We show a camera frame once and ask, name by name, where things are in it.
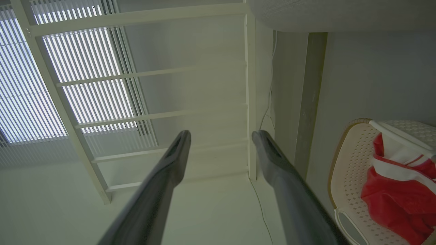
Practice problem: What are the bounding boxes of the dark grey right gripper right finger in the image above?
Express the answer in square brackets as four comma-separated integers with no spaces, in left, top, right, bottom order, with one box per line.
[251,130,348,245]

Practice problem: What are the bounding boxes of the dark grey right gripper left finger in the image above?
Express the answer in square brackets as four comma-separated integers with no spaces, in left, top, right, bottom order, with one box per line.
[98,130,191,245]

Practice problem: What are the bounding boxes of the cream perforated plastic laundry basket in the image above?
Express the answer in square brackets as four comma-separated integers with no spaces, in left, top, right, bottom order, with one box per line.
[328,118,436,245]

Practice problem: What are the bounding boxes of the red and white garment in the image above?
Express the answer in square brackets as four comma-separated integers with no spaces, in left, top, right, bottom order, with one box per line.
[361,132,436,245]

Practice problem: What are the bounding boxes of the white vertical window blinds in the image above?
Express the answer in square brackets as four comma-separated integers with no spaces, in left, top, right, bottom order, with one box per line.
[0,0,159,168]

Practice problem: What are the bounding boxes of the thin white wall cable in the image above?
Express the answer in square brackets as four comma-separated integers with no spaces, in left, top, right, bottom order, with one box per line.
[250,30,278,245]

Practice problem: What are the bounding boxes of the white metal rack frame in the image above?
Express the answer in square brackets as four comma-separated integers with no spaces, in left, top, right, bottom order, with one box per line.
[10,0,258,205]

